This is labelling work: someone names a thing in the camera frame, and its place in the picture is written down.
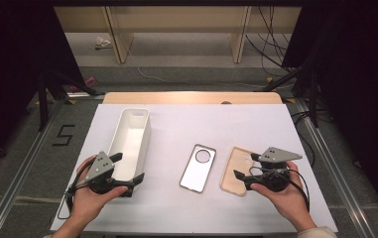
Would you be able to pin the light wooden desk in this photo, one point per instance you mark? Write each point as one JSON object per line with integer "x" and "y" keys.
{"x": 176, "y": 20}

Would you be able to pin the beige phone case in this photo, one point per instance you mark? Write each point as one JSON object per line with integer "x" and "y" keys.
{"x": 234, "y": 181}

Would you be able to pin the person's left hand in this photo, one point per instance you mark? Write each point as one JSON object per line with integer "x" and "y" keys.
{"x": 87, "y": 201}

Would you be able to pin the pink floor scrap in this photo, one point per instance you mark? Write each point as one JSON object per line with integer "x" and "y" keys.
{"x": 91, "y": 81}

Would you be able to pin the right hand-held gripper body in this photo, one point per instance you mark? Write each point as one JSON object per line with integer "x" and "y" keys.
{"x": 276, "y": 154}

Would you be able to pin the white storage box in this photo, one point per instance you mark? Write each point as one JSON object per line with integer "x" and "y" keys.
{"x": 130, "y": 139}

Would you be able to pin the crumpled white paper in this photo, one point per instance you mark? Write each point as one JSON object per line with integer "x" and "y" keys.
{"x": 102, "y": 42}

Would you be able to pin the wooden table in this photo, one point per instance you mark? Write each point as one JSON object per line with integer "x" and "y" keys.
{"x": 189, "y": 97}

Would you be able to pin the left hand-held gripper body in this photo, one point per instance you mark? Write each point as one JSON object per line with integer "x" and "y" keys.
{"x": 100, "y": 165}

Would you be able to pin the person's right hand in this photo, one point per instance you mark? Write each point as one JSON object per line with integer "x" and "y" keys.
{"x": 289, "y": 201}

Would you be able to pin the white table board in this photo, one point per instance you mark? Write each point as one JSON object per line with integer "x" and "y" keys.
{"x": 189, "y": 129}

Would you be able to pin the metal floor rail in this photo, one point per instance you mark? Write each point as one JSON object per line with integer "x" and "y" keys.
{"x": 17, "y": 185}
{"x": 342, "y": 185}

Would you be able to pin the black curtain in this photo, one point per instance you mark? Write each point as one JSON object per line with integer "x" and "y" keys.
{"x": 11, "y": 66}
{"x": 358, "y": 82}

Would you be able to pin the black metal stand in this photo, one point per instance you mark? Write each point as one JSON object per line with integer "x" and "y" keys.
{"x": 43, "y": 105}
{"x": 314, "y": 105}

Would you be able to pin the yellow tape piece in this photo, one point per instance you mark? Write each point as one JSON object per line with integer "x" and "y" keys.
{"x": 72, "y": 101}
{"x": 269, "y": 79}
{"x": 290, "y": 100}

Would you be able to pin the grey phone case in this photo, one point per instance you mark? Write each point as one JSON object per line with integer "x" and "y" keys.
{"x": 196, "y": 172}

